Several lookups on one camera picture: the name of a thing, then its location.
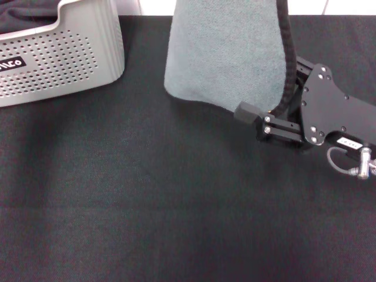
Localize grey perforated storage box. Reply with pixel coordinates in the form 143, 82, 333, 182
0, 0, 125, 109

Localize dark crumpled cloth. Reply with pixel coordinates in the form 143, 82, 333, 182
0, 0, 62, 36

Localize black tablecloth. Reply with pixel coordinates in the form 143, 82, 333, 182
0, 14, 376, 282

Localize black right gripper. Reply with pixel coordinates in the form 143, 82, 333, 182
234, 56, 376, 153

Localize right gripper cable silver connector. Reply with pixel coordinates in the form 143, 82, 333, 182
325, 146, 376, 180

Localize grey yellow towel black trim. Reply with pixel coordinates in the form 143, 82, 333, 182
163, 0, 298, 119

